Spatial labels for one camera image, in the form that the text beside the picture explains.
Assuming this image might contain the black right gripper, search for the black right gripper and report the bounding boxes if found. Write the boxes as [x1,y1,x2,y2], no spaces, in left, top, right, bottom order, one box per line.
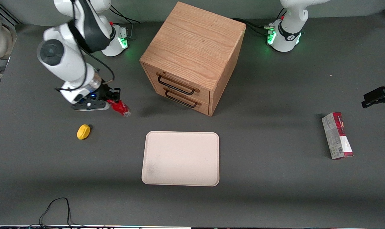
[91,83,121,103]

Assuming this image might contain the red coke bottle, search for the red coke bottle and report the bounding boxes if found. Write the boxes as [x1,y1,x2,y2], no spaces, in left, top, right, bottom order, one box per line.
[107,99,131,117]

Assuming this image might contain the cream plastic tray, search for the cream plastic tray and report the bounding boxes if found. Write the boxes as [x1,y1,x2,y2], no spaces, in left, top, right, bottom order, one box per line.
[141,131,220,187]

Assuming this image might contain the yellow toy lemon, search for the yellow toy lemon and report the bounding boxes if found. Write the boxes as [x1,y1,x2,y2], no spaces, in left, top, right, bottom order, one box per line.
[77,124,91,140]

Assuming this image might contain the grey and red carton box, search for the grey and red carton box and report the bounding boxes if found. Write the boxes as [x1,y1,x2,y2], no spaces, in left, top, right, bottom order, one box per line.
[321,112,354,160]

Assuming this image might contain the wooden drawer front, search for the wooden drawer front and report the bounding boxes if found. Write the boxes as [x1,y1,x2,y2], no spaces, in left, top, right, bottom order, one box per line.
[146,66,211,103]
[154,84,210,115]

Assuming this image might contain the wooden two-drawer cabinet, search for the wooden two-drawer cabinet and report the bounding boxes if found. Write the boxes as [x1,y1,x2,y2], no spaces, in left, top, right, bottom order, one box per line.
[139,1,246,117]

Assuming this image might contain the beige rounded background stand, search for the beige rounded background stand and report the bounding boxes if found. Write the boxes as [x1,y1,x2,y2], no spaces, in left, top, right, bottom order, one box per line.
[0,8,17,81]

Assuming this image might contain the black right arm wrist cable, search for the black right arm wrist cable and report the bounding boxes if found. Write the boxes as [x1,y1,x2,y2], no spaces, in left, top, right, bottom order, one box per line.
[55,0,115,93]

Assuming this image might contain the black metal drawer handle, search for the black metal drawer handle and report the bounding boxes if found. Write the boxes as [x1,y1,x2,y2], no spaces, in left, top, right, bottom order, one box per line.
[156,73,200,95]
[164,88,202,108]

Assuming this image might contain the black right arm base cables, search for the black right arm base cables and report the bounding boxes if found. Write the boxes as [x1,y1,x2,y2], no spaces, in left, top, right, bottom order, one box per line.
[109,6,141,40]

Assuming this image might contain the black arm base cables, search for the black arm base cables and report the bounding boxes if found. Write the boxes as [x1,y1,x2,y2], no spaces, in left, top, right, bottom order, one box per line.
[109,6,141,40]
[232,8,287,37]

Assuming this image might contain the thin black table cable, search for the thin black table cable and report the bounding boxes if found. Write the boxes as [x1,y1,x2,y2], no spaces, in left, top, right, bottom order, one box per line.
[27,197,85,228]

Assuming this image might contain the grey aluminium frame bar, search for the grey aluminium frame bar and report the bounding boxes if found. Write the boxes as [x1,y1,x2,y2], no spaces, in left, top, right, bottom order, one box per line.
[0,0,21,25]

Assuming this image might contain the black left arm base cables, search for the black left arm base cables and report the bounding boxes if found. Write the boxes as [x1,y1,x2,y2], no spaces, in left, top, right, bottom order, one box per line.
[232,8,287,37]

